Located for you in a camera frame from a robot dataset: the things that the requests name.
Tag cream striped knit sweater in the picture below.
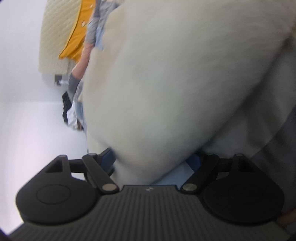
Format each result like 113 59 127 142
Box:
82 1 295 186

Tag white clothes pile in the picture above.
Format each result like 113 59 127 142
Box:
67 102 79 130

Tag black clothes pile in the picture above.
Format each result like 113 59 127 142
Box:
62 92 72 124

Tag white spray bottle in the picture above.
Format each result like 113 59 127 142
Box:
57 80 68 86

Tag patchwork plaid duvet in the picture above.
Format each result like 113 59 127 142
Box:
68 1 295 212

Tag yellow crown pillow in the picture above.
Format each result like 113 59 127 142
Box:
58 0 96 63

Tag cream quilted headboard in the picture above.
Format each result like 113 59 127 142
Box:
38 0 81 75

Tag grey wall socket panel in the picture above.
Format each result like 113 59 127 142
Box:
54 74 62 86

